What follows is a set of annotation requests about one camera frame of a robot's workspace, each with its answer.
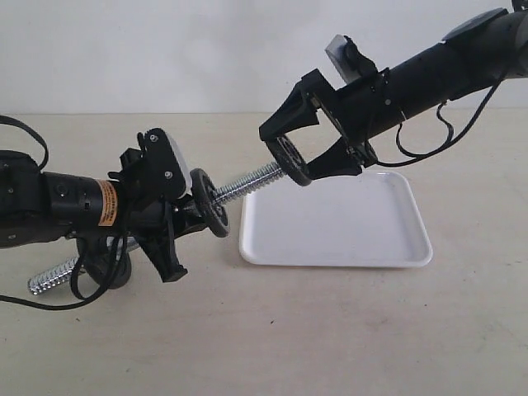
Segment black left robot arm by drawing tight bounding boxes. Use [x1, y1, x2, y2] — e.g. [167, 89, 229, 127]
[1, 148, 229, 289]

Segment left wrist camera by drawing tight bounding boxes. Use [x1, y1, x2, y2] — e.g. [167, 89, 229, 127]
[120, 127, 192, 203]

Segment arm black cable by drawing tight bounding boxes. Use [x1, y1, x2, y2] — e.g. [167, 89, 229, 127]
[370, 78, 502, 167]
[0, 115, 129, 310]

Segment white plastic tray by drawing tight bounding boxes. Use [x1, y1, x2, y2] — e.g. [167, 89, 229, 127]
[238, 171, 433, 268]

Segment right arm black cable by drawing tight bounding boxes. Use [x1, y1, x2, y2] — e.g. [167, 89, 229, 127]
[370, 78, 502, 167]

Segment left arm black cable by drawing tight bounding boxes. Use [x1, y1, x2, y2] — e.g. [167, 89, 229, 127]
[0, 115, 129, 310]

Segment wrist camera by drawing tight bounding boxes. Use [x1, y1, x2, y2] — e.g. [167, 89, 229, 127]
[120, 127, 192, 203]
[325, 35, 378, 84]

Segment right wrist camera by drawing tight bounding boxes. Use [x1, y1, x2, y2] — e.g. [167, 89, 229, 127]
[325, 35, 378, 84]

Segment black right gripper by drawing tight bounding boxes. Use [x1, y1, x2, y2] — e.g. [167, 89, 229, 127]
[259, 64, 407, 181]

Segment chrome dumbbell bar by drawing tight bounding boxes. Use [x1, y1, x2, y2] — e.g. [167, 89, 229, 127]
[27, 163, 285, 295]

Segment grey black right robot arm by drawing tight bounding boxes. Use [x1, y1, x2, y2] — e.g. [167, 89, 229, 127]
[259, 1, 527, 186]

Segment black weight plate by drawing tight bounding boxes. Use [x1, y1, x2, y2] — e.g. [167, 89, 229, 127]
[191, 168, 230, 238]
[77, 236, 137, 290]
[265, 136, 312, 186]

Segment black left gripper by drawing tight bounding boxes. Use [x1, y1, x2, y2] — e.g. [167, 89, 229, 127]
[109, 181, 213, 283]

